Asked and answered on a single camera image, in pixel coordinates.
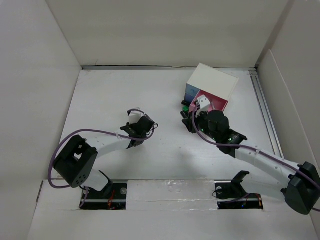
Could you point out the pink cap black marker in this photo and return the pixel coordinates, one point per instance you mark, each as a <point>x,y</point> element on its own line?
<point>185,103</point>

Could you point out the green cap black marker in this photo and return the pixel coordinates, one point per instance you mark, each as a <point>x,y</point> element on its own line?
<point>185,108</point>

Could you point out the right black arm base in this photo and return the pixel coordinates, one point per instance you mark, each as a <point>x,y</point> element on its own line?
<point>231,195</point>

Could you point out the white drawer organizer cabinet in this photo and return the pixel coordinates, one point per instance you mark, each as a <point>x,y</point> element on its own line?
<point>213,81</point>

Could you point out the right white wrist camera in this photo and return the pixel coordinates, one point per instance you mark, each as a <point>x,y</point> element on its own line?
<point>203,104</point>

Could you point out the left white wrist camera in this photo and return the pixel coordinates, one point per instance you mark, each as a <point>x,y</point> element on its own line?
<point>134,115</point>

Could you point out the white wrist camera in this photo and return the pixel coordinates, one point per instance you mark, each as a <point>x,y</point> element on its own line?
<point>134,115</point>
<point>203,104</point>

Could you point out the metal rail right edge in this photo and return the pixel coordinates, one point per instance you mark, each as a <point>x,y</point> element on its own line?
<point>273,137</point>

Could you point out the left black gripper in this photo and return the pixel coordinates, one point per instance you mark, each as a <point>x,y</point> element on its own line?
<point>129,125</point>

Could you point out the lower left purple drawer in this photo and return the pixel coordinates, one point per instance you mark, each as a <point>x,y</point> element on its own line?
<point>189,98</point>

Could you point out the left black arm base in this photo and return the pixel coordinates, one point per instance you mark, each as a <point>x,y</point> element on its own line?
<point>114,200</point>

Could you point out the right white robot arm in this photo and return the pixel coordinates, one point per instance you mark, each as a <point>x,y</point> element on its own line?
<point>299,183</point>

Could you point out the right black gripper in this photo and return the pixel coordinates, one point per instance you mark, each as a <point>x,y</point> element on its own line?
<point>187,122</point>

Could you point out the pink drawer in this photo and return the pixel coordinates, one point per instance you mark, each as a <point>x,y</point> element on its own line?
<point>216,103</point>

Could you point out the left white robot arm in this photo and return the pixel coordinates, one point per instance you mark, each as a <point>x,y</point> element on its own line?
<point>75,162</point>

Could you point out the light blue drawer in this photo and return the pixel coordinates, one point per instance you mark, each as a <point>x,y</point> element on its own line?
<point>191,90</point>

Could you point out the blue cap black marker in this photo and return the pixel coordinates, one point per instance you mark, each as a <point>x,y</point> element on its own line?
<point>185,114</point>

